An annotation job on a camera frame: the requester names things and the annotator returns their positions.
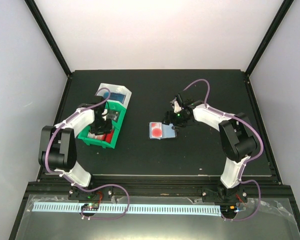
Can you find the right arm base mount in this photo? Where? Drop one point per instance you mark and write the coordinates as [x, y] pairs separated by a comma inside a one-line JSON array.
[[221, 194]]

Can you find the left black frame post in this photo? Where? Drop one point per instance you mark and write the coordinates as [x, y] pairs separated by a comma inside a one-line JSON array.
[[38, 17]]

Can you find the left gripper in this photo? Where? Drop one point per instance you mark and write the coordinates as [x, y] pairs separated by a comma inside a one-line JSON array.
[[108, 128]]

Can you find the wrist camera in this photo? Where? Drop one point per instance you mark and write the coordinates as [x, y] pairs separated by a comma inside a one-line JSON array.
[[105, 113], [175, 106]]

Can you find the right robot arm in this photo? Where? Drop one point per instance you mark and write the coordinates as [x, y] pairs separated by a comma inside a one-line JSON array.
[[240, 142]]

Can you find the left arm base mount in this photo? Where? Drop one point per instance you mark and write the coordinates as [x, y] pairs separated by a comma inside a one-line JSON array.
[[101, 194]]

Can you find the clear white plastic bin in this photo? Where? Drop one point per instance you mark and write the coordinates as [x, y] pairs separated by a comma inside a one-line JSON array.
[[115, 88]]

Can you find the black aluminium front rail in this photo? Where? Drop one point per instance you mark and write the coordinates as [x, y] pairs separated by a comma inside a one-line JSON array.
[[147, 187]]

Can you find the white slotted cable duct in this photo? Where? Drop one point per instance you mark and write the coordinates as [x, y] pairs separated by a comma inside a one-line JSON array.
[[146, 209]]

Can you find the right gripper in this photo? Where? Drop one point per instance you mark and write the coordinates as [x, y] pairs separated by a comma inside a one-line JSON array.
[[169, 119]]

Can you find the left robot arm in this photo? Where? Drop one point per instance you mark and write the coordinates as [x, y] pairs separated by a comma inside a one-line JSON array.
[[57, 149]]

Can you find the right black frame post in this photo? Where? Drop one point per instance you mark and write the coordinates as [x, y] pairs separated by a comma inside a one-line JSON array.
[[272, 29]]

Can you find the right small circuit board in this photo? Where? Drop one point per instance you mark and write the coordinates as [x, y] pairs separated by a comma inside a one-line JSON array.
[[230, 209]]

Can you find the left small circuit board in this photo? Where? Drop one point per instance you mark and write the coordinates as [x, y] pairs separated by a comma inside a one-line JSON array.
[[89, 207]]

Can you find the black cards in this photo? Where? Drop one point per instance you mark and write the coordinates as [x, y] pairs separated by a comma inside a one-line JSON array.
[[113, 115]]

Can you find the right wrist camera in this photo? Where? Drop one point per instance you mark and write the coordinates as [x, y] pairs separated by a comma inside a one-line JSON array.
[[175, 106]]

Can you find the red credit card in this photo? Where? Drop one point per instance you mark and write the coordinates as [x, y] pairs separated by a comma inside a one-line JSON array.
[[105, 137]]

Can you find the small circuit board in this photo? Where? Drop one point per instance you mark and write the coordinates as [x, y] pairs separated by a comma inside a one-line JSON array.
[[230, 209], [89, 207]]

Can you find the clear acrylic sheet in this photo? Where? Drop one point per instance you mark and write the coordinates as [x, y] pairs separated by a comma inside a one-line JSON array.
[[268, 219]]

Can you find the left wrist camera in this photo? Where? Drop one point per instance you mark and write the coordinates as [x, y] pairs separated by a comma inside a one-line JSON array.
[[105, 113]]

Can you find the white card with red circle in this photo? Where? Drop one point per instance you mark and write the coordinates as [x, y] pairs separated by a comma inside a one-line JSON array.
[[155, 130]]

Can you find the blue cards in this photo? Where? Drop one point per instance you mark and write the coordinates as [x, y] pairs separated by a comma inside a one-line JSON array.
[[113, 96]]

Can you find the green plastic bin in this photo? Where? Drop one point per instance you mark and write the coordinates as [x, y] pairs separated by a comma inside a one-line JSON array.
[[83, 136], [119, 107]]

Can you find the black frame post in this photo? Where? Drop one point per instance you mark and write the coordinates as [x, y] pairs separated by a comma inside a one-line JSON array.
[[38, 17], [272, 29]]

